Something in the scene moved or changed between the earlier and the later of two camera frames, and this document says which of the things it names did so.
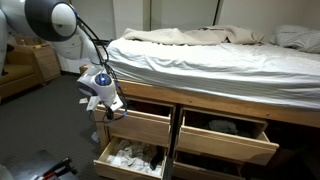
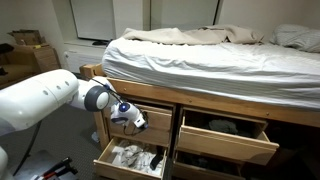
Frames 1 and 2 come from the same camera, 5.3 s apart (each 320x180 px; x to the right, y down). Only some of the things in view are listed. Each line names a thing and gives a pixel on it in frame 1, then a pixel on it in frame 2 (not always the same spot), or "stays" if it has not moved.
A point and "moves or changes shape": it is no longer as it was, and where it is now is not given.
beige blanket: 210,34 stays
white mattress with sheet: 253,70 stays
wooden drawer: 226,135 stays
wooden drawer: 140,121 moves or changes shape
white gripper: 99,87 -> 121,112
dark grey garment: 223,126 stays
